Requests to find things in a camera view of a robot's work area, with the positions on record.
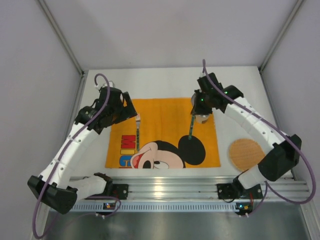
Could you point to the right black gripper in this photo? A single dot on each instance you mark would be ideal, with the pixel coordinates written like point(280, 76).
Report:
point(199, 106)

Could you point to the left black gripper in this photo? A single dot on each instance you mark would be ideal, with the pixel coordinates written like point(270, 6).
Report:
point(122, 110)

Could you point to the fork with teal handle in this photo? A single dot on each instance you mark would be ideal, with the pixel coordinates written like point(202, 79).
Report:
point(138, 123)

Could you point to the metal cup with beige sleeve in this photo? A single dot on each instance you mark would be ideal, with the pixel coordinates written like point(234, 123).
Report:
point(202, 119)

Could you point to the spoon with teal handle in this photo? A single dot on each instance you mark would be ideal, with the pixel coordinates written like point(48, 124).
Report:
point(191, 127)

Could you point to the orange cartoon mouse placemat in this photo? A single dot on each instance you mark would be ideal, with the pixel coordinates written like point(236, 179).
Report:
point(164, 143)

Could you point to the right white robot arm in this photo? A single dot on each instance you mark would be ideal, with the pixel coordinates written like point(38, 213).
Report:
point(281, 150)

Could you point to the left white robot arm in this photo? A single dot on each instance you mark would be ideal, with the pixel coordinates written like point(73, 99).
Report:
point(53, 186)

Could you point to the round woven wicker plate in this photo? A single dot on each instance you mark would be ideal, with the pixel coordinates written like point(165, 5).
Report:
point(245, 153)

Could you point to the aluminium frame rail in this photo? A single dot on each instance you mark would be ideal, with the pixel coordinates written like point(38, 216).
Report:
point(196, 188)

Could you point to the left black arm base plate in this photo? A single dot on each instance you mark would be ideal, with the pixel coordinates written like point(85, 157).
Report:
point(119, 191)

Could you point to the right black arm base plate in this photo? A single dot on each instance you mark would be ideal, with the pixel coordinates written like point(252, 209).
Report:
point(228, 191)

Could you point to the slotted grey cable duct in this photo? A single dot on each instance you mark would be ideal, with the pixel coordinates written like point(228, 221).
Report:
point(130, 207)

